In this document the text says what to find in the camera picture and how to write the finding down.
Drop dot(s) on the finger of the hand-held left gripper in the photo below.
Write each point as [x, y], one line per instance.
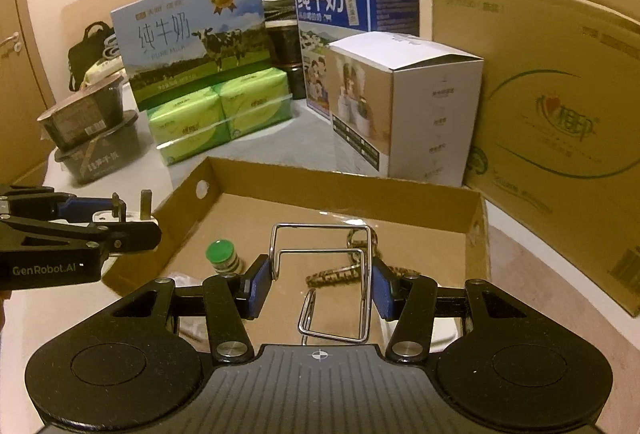
[135, 236]
[85, 207]

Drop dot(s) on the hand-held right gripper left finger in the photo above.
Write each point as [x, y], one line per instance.
[260, 284]

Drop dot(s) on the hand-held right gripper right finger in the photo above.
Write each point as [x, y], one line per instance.
[382, 288]

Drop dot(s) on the white power plug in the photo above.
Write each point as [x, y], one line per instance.
[145, 217]

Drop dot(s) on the green-capped small bottle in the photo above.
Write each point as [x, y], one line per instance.
[220, 251]

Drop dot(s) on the shallow cardboard box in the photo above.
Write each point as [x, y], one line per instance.
[300, 194]

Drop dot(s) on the green tissue pack bundle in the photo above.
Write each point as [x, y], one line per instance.
[200, 124]

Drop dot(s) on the wooden door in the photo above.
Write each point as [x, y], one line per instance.
[25, 89]

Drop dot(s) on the cream plastic bag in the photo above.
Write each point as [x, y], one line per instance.
[102, 67]

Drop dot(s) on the black bag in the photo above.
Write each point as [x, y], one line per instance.
[87, 49]

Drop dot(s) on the white product box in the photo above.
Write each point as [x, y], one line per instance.
[430, 114]

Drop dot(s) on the green cow milk carton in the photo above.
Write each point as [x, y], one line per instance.
[190, 14]

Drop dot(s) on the large brown cardboard box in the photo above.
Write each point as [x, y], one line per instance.
[550, 64]

